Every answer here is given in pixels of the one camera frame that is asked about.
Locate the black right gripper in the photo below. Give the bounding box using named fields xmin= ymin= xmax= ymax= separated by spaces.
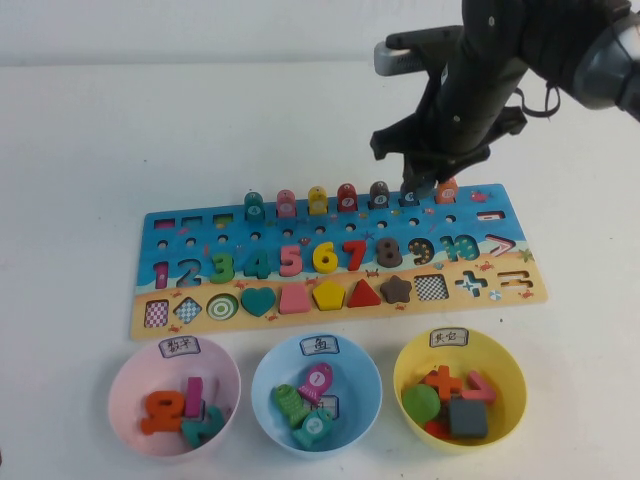
xmin=370 ymin=54 xmax=529 ymax=194

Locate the blue wooden number 9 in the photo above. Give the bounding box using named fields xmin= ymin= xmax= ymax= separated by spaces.
xmin=413 ymin=175 xmax=441 ymax=199

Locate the orange fish piece number 10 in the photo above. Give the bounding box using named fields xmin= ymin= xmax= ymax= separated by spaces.
xmin=435 ymin=178 xmax=459 ymax=205

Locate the brown fish piece number 8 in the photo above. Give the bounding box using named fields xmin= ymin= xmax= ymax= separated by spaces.
xmin=369 ymin=180 xmax=391 ymax=210

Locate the red fish piece number 7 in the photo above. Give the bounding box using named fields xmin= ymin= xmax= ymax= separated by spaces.
xmin=337 ymin=182 xmax=358 ymax=213

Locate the yellow fish piece number 6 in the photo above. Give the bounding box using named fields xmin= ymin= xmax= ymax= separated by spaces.
xmin=307 ymin=185 xmax=329 ymax=216

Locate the colourful wooden puzzle board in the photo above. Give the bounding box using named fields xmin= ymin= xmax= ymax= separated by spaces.
xmin=128 ymin=182 xmax=550 ymax=342

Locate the pink fish piece number 5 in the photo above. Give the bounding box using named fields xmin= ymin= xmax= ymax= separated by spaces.
xmin=276 ymin=189 xmax=297 ymax=219

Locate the white label on yellow bowl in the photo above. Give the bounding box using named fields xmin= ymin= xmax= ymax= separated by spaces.
xmin=429 ymin=328 xmax=471 ymax=349

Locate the teal fish piece number 4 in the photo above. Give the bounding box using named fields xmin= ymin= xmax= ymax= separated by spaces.
xmin=243 ymin=191 xmax=265 ymax=222

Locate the white label on blue bowl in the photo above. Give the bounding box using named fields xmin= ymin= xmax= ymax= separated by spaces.
xmin=300 ymin=335 xmax=342 ymax=357

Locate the magenta fish piece number 1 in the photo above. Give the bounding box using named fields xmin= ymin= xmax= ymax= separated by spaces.
xmin=297 ymin=363 xmax=334 ymax=404

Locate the blue plastic bowl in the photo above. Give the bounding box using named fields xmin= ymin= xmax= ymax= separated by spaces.
xmin=250 ymin=333 xmax=384 ymax=459

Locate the yellow plastic bowl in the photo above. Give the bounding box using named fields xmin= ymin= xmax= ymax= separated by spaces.
xmin=392 ymin=328 xmax=528 ymax=456

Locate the red wooden piece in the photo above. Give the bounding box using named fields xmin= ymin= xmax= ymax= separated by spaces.
xmin=423 ymin=419 xmax=451 ymax=441

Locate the green striped fish piece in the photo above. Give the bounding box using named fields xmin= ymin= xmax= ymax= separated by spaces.
xmin=272 ymin=383 xmax=309 ymax=429

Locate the teal fish piece number 2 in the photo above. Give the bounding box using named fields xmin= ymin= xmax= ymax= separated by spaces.
xmin=292 ymin=407 xmax=332 ymax=450

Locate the white label on pink bowl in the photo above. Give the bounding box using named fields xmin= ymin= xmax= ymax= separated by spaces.
xmin=158 ymin=337 xmax=202 ymax=359

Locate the orange wooden number piece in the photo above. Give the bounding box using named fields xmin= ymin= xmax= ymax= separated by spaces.
xmin=140 ymin=389 xmax=187 ymax=435

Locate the pink plastic bowl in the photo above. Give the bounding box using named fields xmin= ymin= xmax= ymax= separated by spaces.
xmin=107 ymin=335 xmax=242 ymax=459

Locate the brown wooden number 8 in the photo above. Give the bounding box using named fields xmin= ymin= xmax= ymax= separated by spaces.
xmin=375 ymin=237 xmax=404 ymax=268

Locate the red wooden number 7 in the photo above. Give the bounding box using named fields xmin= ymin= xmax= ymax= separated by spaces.
xmin=341 ymin=240 xmax=369 ymax=272

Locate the brown wooden star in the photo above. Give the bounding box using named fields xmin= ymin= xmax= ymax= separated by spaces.
xmin=379 ymin=275 xmax=414 ymax=305

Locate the red wooden triangle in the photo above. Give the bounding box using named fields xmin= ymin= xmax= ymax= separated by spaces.
xmin=346 ymin=279 xmax=382 ymax=309

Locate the yellow wooden number 6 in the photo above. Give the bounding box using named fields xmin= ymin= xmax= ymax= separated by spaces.
xmin=311 ymin=241 xmax=340 ymax=275

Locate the yellow wooden pentagon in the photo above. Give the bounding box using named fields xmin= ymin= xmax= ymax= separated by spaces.
xmin=311 ymin=280 xmax=347 ymax=312

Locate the pink wooden number 5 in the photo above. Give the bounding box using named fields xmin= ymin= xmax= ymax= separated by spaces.
xmin=278 ymin=244 xmax=307 ymax=279

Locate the pink wooden trapezoid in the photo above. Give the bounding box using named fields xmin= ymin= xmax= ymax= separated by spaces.
xmin=278 ymin=285 xmax=310 ymax=315

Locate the teal wooden number 4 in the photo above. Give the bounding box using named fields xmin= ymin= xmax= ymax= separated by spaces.
xmin=243 ymin=252 xmax=273 ymax=281

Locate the orange wooden plus sign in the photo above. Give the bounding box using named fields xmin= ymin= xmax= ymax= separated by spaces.
xmin=423 ymin=364 xmax=462 ymax=401

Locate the teal wooden heart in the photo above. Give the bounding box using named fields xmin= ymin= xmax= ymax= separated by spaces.
xmin=240 ymin=287 xmax=277 ymax=318

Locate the green wooden number 3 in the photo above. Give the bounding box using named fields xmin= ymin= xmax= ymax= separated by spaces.
xmin=209 ymin=252 xmax=237 ymax=285

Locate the pink wooden greater-than sign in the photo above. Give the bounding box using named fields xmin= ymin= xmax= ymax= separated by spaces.
xmin=460 ymin=370 xmax=498 ymax=405

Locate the green wooden circle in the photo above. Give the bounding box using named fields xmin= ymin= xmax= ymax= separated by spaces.
xmin=402 ymin=383 xmax=442 ymax=429

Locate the grey wooden square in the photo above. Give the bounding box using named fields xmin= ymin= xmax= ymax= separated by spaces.
xmin=446 ymin=398 xmax=489 ymax=439

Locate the magenta wooden number 1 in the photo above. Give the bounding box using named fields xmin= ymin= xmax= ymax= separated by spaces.
xmin=183 ymin=377 xmax=204 ymax=419

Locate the teal wooden number 2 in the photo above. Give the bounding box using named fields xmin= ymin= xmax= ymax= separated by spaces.
xmin=179 ymin=405 xmax=226 ymax=449

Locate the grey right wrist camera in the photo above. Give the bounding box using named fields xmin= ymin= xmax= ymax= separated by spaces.
xmin=373 ymin=25 xmax=464 ymax=76

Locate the black flat strap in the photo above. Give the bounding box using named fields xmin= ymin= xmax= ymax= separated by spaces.
xmin=514 ymin=84 xmax=562 ymax=121

